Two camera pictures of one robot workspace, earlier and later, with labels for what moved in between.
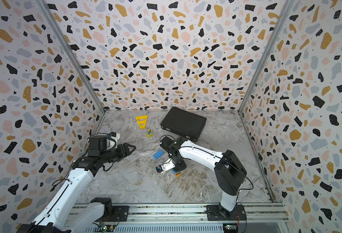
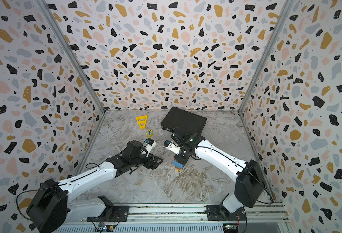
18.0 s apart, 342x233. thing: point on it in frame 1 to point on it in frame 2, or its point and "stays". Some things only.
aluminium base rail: (155, 213) stays
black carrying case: (183, 123) stays
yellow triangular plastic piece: (142, 122) stays
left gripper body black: (111, 155) to (142, 160)
